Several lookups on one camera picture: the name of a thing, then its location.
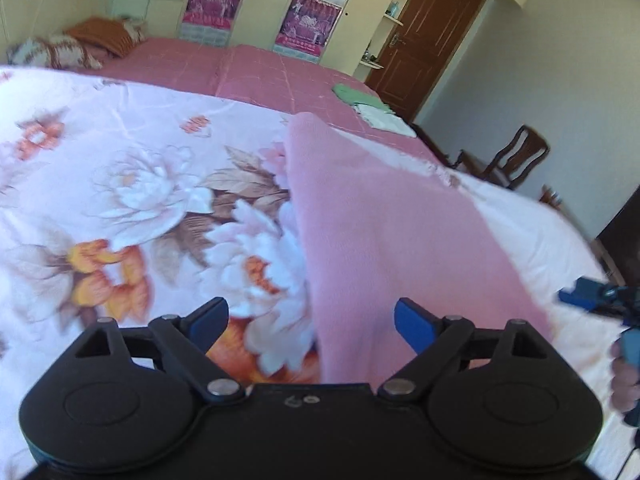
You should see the brown wooden door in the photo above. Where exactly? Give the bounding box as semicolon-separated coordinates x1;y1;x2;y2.
364;0;489;122

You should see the small patterned pillow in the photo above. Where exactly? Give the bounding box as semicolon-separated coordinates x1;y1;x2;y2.
117;17;149;44

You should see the brown wooden furniture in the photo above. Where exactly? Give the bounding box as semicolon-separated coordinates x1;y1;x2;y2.
539;184;567;209

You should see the white floral blanket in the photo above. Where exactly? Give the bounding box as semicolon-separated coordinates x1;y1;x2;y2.
0;65;640;480

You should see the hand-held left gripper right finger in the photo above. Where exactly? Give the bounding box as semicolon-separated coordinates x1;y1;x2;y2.
377;297;552;405

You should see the pink knit sweater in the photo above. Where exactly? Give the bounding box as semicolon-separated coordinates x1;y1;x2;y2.
285;111;554;387

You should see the folded green cloth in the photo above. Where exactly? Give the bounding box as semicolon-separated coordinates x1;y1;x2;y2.
332;83;394;114

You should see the folded white cloth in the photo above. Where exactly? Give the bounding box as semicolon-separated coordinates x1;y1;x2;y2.
352;104;418;137

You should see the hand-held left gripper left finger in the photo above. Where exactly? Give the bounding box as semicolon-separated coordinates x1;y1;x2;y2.
75;296;247;406

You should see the orange striped pillow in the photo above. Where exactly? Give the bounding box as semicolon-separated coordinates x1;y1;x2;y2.
64;17;137;58

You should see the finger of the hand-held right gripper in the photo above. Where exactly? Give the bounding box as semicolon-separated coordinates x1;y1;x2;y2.
558;277;640;322

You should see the purple wall poster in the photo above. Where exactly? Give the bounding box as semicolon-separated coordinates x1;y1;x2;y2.
180;0;250;42
273;0;344;64

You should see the cream round headboard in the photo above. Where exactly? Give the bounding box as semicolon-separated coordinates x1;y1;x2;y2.
0;0;123;63

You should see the floral patterned pillow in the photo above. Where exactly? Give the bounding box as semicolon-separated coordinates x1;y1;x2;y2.
6;34;104;71

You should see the person's right hand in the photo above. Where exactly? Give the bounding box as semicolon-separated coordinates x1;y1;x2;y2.
610;339;640;415

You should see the pink checked bedspread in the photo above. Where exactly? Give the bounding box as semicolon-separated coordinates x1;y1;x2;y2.
75;36;452;167

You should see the dark wooden bed frame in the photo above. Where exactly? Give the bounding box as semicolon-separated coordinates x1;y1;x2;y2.
411;122;460;167

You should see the dark wooden chair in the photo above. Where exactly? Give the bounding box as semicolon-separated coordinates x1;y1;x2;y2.
456;124;551;191

